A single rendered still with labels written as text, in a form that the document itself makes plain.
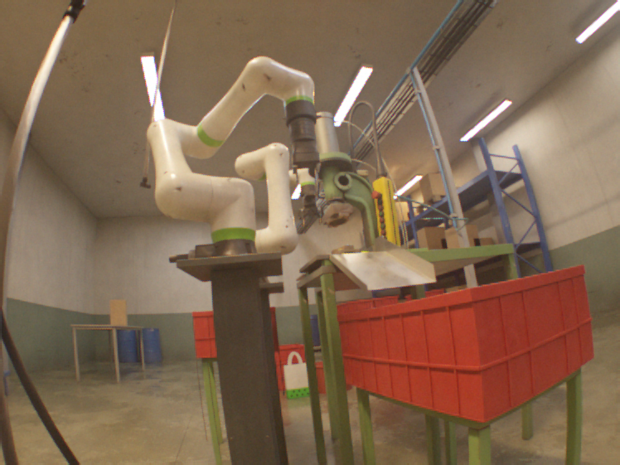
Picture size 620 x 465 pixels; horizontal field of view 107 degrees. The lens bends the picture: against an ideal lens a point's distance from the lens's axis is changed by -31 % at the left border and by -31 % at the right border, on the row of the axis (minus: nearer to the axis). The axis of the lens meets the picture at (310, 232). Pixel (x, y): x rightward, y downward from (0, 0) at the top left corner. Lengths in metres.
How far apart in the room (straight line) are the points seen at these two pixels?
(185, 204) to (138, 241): 9.35
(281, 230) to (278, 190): 0.18
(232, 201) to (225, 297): 0.25
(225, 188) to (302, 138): 0.25
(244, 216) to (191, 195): 0.16
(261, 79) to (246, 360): 0.75
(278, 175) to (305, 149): 0.56
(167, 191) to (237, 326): 0.38
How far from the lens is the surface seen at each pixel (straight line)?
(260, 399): 0.87
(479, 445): 0.62
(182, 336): 9.62
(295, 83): 1.02
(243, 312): 0.85
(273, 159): 1.50
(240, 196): 0.92
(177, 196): 0.85
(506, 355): 0.59
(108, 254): 10.38
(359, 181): 1.61
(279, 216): 1.39
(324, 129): 1.64
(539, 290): 0.68
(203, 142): 1.22
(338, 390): 1.28
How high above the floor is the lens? 0.74
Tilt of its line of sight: 16 degrees up
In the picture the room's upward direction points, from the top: 7 degrees counter-clockwise
